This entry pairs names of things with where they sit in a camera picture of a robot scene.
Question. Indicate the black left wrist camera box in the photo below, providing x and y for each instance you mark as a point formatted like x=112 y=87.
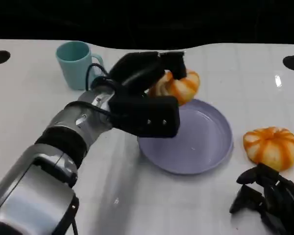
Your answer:
x=147 y=115

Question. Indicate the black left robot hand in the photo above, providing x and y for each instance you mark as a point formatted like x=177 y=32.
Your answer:
x=137 y=71

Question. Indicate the lilac plate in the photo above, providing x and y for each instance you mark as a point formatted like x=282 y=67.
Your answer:
x=198 y=137

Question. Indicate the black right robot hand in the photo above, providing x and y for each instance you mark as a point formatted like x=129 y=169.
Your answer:
x=272 y=195

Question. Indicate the orange and white bread roll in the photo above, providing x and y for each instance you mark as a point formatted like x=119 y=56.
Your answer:
x=269 y=147
x=183 y=90

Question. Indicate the black backdrop cloth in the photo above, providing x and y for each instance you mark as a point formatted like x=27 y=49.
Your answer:
x=147 y=22

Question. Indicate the pale green mug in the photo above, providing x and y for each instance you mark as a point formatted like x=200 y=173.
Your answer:
x=73 y=68

